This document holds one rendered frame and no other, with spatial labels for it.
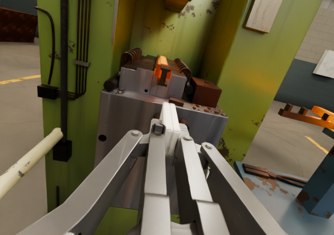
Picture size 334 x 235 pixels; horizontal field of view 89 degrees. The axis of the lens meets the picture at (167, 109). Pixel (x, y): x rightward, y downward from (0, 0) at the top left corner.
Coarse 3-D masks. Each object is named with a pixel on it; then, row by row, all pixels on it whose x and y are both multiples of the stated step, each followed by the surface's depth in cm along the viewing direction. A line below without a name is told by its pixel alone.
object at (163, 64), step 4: (160, 56) 78; (164, 56) 83; (160, 60) 64; (164, 60) 67; (160, 64) 50; (164, 64) 48; (156, 68) 49; (160, 68) 49; (164, 68) 42; (168, 68) 43; (156, 72) 49; (160, 72) 49; (164, 72) 42; (168, 72) 50; (160, 76) 50; (164, 76) 42; (168, 76) 50; (160, 80) 44; (164, 80) 42; (160, 84) 43; (164, 84) 43
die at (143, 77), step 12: (144, 60) 67; (156, 60) 82; (168, 60) 86; (120, 72) 51; (132, 72) 51; (144, 72) 51; (120, 84) 52; (132, 84) 52; (144, 84) 52; (156, 84) 52; (168, 84) 52; (180, 84) 53; (168, 96) 54; (180, 96) 54
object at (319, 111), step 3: (312, 108) 60; (315, 108) 58; (318, 108) 57; (321, 108) 57; (312, 111) 59; (315, 111) 58; (318, 111) 57; (321, 111) 56; (324, 111) 55; (327, 111) 54; (318, 114) 57; (321, 114) 56; (330, 114) 52; (333, 114) 52; (333, 117) 51; (330, 120) 52; (333, 120) 51
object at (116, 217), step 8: (112, 208) 64; (120, 208) 65; (128, 208) 65; (104, 216) 66; (112, 216) 66; (120, 216) 66; (128, 216) 66; (136, 216) 66; (176, 216) 67; (104, 224) 68; (112, 224) 68; (120, 224) 68; (128, 224) 68; (96, 232) 69; (104, 232) 69; (112, 232) 70; (120, 232) 70
